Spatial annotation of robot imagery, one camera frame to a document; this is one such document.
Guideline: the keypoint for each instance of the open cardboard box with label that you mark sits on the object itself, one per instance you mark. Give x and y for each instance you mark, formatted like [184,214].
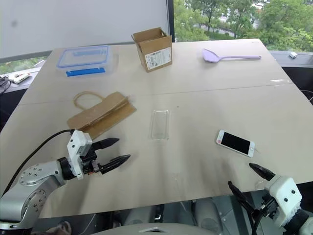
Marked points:
[155,52]

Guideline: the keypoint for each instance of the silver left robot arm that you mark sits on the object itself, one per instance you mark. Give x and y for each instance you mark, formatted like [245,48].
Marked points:
[36,177]

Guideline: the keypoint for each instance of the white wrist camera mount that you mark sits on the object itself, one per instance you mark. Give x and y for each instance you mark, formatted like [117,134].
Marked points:
[77,147]
[284,189]

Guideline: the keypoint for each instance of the white smartphone with black screen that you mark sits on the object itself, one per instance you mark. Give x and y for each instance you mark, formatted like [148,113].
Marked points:
[234,142]

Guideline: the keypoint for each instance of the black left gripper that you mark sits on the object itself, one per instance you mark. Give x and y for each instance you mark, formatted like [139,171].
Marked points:
[89,162]

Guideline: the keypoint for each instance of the lilac silicone spatula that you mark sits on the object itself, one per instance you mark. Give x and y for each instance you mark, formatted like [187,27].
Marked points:
[211,55]

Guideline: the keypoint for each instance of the grey rounded robot body shape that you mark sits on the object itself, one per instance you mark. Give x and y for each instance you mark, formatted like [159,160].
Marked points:
[176,218]

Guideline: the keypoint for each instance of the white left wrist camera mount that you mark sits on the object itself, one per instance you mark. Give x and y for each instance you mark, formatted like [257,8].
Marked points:
[77,147]

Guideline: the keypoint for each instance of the clear phone case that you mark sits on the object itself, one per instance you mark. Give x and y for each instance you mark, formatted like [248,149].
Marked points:
[160,124]

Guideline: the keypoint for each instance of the black window frame post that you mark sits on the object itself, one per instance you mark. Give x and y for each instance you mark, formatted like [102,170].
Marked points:
[171,20]

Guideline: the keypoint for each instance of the clear container with blue lid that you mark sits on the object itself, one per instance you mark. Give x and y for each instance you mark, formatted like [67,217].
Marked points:
[83,58]

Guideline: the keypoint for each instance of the white power strip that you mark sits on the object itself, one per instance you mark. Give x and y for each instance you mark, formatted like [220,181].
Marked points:
[19,77]

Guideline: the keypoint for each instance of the small white box on sill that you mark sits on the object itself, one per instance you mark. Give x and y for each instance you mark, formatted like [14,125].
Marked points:
[293,55]

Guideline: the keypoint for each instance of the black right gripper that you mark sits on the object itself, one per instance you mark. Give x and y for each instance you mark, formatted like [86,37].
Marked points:
[269,206]

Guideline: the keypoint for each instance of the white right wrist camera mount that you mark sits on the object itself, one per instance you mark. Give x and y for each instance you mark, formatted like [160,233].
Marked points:
[284,189]

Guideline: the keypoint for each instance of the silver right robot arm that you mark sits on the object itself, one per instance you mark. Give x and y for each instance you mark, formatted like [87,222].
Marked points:
[303,221]

